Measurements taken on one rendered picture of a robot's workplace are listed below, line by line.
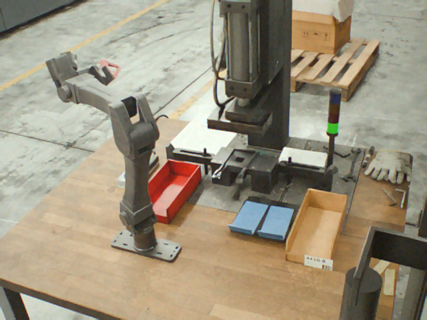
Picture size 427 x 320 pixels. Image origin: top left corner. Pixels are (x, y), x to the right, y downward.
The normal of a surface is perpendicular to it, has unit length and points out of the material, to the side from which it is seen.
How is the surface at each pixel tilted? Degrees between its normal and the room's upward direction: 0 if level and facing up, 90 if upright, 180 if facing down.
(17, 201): 0
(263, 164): 0
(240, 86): 90
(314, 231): 0
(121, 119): 64
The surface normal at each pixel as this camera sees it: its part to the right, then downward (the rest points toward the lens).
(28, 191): -0.05, -0.84
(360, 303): -0.35, 0.52
